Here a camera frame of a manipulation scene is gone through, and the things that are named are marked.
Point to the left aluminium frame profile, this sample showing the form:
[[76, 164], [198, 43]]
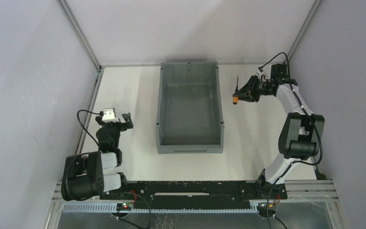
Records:
[[72, 20]]

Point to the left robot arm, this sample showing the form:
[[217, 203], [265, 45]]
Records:
[[84, 175]]

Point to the orange handled screwdriver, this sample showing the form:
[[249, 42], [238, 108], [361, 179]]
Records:
[[235, 94]]

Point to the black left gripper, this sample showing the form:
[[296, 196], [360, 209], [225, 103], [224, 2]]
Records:
[[116, 125]]

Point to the small circuit board with leds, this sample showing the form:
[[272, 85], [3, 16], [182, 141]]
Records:
[[124, 206]]

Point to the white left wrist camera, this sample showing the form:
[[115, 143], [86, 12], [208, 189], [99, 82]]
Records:
[[109, 116]]

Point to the grey plastic storage bin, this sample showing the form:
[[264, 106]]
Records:
[[189, 114]]

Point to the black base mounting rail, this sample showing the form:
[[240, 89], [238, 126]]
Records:
[[197, 195]]

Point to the aluminium frame front rail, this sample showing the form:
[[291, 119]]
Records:
[[297, 191]]

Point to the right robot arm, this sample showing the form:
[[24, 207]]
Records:
[[300, 139]]

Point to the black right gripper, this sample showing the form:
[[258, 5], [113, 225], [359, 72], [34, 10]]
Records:
[[254, 89]]

